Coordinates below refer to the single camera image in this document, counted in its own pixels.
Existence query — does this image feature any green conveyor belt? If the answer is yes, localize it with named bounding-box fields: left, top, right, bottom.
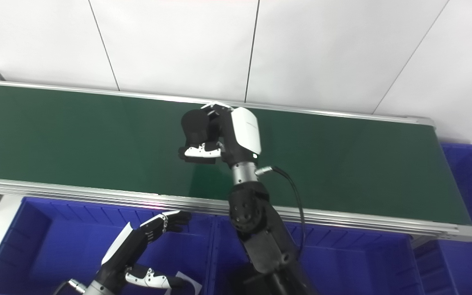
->
left=0, top=79, right=472, bottom=242

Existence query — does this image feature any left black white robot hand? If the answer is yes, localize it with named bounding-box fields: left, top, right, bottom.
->
left=97, top=210, right=192, bottom=291

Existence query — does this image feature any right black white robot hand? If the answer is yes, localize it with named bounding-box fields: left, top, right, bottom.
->
left=184, top=102, right=262, bottom=169

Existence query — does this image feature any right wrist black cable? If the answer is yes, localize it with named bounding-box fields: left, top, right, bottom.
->
left=256, top=165, right=306, bottom=263

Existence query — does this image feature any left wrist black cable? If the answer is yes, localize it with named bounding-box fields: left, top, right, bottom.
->
left=54, top=279, right=87, bottom=295

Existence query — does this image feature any grey square part round hole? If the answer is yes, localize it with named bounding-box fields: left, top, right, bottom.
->
left=170, top=271, right=203, bottom=295

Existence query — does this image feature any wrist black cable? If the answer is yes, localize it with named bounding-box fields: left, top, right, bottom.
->
left=256, top=165, right=306, bottom=263
left=54, top=279, right=87, bottom=295

